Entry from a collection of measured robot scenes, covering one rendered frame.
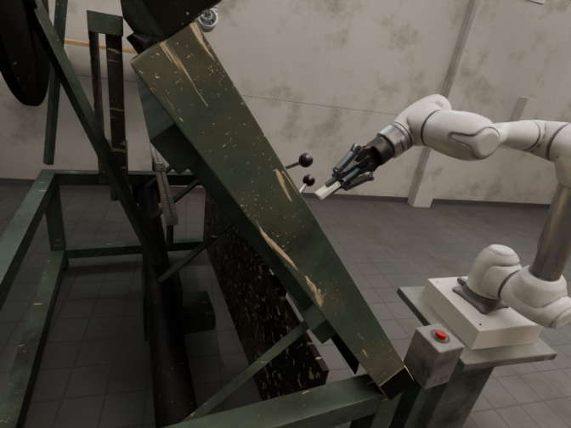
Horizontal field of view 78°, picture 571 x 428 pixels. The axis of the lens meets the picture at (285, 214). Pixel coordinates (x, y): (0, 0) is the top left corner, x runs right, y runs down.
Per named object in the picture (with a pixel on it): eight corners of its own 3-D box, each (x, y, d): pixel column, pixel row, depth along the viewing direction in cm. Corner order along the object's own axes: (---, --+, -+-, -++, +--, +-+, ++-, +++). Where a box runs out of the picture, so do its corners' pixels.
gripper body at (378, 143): (388, 137, 94) (361, 158, 93) (397, 162, 99) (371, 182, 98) (372, 132, 100) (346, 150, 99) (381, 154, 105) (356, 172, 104)
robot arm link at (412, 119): (383, 115, 101) (414, 125, 90) (426, 85, 102) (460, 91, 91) (394, 145, 107) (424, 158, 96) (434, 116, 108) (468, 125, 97)
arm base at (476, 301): (470, 278, 176) (473, 269, 174) (510, 307, 158) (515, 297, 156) (443, 284, 169) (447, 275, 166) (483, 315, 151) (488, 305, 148)
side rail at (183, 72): (378, 386, 110) (405, 365, 111) (129, 64, 48) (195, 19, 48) (367, 371, 115) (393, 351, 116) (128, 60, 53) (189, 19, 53)
